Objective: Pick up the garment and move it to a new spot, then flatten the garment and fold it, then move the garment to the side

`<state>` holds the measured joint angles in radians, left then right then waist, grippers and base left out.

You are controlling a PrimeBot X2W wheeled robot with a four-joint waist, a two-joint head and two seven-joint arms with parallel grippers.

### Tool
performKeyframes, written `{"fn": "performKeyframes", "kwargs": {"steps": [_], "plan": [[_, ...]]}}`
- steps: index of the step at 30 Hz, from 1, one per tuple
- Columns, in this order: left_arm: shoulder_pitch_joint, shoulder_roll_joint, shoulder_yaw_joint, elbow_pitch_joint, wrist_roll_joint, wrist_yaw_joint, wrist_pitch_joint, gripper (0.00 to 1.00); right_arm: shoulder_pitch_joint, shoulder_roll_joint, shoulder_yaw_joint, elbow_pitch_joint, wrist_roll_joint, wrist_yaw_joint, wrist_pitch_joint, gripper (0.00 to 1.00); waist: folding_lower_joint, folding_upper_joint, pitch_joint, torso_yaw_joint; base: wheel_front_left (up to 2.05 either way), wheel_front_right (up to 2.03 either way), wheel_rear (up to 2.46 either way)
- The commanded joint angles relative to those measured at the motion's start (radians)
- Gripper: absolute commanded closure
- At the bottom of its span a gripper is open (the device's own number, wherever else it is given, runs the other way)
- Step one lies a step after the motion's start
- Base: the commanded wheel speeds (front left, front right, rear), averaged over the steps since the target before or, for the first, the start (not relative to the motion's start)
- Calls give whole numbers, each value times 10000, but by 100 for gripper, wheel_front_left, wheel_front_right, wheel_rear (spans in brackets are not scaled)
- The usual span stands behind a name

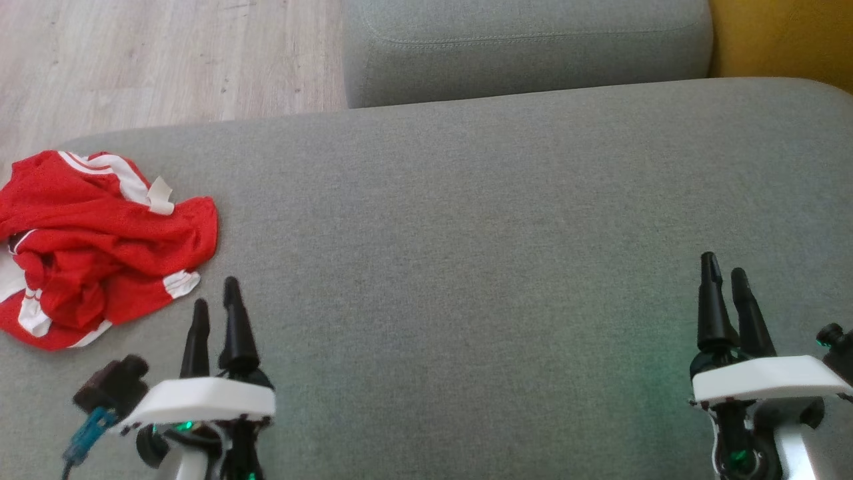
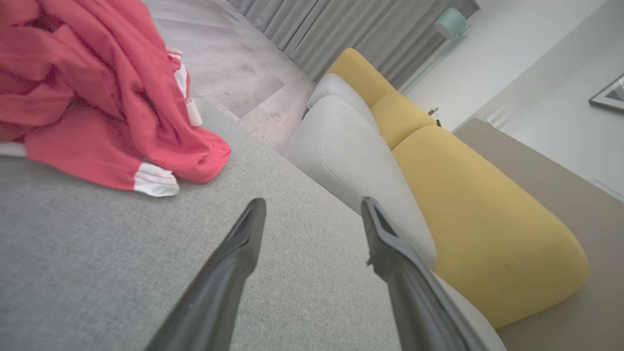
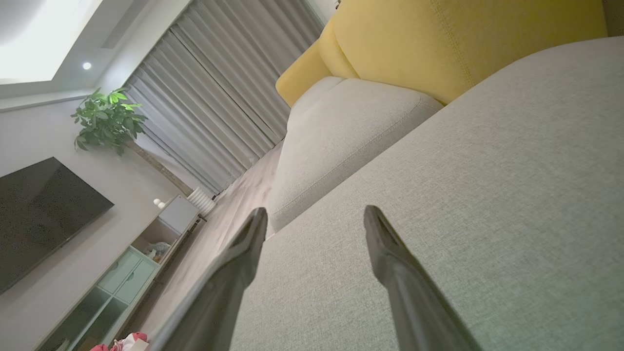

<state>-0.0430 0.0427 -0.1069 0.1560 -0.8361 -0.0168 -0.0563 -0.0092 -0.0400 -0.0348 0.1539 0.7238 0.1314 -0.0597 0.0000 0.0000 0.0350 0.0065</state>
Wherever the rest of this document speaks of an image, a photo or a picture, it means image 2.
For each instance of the white wall socket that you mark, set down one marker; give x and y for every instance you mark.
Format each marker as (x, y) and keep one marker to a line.
(434, 109)

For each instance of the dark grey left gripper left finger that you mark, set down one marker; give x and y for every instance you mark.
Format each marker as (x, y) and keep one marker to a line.
(219, 282)

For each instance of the grey sofa seat cushion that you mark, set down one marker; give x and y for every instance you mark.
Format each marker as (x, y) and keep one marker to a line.
(341, 156)
(336, 87)

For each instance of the red basketball jersey white sleeves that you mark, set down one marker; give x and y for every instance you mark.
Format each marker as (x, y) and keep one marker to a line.
(97, 73)

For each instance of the large grey fabric ottoman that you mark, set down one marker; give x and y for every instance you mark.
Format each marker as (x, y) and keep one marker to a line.
(97, 253)

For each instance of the yellow sofa back cushion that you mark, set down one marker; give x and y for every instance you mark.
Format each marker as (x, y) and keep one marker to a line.
(487, 219)
(358, 73)
(399, 119)

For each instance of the dark framed wall picture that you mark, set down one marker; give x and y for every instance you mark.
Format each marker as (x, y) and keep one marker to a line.
(612, 97)

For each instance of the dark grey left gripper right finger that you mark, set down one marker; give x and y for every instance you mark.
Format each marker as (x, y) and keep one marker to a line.
(414, 302)

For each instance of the grey pleated curtain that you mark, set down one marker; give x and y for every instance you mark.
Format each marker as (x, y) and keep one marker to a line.
(341, 29)

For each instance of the teal shade floor lamp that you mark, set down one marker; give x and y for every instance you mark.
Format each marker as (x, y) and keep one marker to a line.
(451, 22)

